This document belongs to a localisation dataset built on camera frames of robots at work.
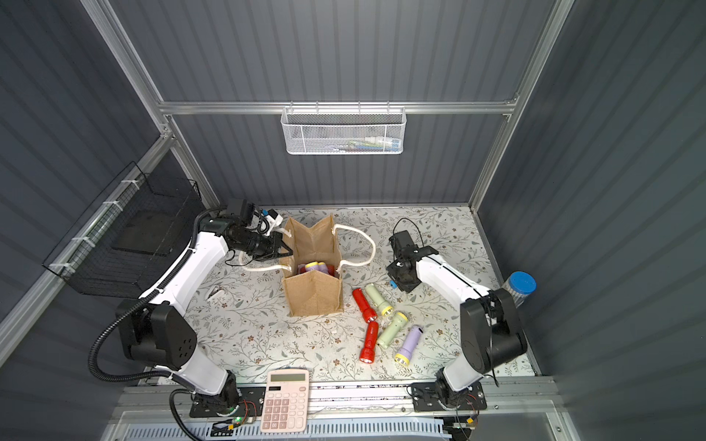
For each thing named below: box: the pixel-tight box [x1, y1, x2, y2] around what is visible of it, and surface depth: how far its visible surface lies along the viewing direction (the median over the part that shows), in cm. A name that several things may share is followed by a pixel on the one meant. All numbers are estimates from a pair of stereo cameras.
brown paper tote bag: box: [280, 214, 343, 317], surface depth 86 cm
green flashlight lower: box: [376, 311, 410, 349], surface depth 86 cm
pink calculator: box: [260, 368, 310, 433], surface depth 74 cm
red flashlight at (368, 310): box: [352, 287, 378, 323], surface depth 91 cm
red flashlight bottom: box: [359, 320, 379, 364], surface depth 83 cm
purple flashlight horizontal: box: [305, 260, 329, 274], surface depth 91 cm
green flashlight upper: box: [364, 282, 395, 317], surface depth 93 cm
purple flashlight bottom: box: [394, 324, 424, 367], surface depth 82 cm
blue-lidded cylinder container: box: [501, 271, 537, 309], surface depth 77 cm
